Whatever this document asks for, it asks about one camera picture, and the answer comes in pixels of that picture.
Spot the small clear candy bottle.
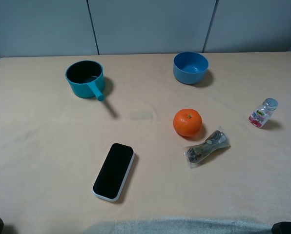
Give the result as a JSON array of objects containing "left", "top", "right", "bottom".
[{"left": 248, "top": 98, "right": 278, "bottom": 128}]

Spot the blue plastic bowl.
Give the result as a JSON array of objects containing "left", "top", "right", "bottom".
[{"left": 173, "top": 52, "right": 209, "bottom": 85}]

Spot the clear snack packet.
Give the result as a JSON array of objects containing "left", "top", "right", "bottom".
[{"left": 184, "top": 126, "right": 230, "bottom": 168}]

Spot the teal saucepan with handle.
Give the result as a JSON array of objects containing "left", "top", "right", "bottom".
[{"left": 65, "top": 60, "right": 105, "bottom": 101}]

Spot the grey cloth at table edge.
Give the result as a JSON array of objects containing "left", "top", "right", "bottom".
[{"left": 83, "top": 216, "right": 273, "bottom": 234}]

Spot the orange mandarin fruit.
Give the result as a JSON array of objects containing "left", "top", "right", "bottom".
[{"left": 173, "top": 109, "right": 202, "bottom": 137}]

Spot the black object bottom right corner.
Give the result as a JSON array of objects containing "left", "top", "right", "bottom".
[{"left": 271, "top": 222, "right": 291, "bottom": 234}]

